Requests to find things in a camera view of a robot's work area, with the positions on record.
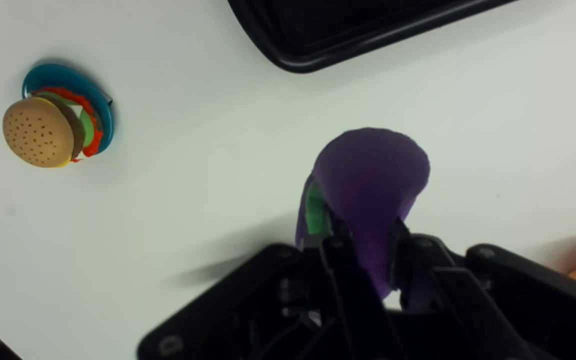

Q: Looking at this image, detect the toy burger on blue plate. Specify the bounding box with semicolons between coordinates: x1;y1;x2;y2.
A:
3;59;117;167

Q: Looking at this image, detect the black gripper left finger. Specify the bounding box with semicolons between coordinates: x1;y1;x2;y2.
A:
135;227;397;360

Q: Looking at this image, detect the purple plush eggplant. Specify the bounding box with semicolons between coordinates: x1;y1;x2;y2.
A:
297;127;430;298

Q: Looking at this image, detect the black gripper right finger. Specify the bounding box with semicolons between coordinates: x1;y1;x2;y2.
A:
394;222;576;360

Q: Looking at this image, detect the black rectangular tray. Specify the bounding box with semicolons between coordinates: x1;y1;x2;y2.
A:
229;0;512;74

